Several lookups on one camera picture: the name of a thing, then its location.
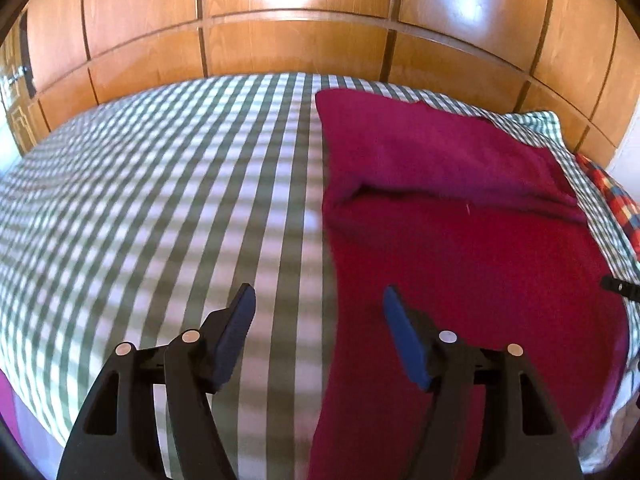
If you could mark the purple bed cover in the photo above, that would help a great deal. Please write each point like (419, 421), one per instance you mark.
(20, 425)

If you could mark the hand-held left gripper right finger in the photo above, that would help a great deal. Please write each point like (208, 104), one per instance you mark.
(405, 340)

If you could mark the multicoloured checked pillow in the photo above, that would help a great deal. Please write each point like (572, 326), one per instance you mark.
(615, 195)

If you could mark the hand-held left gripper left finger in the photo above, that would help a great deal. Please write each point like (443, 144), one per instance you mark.
(232, 340)

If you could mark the green checked bed sheet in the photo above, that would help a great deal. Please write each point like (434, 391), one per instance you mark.
(150, 200)

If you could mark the dark red sweater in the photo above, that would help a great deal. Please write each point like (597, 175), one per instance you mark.
(450, 240)

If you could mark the carved wooden door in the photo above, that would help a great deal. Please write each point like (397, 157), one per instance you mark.
(20, 120)

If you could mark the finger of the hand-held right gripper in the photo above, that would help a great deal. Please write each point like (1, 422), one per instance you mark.
(622, 287)

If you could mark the wooden wardrobe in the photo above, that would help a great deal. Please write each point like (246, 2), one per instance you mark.
(300, 20)

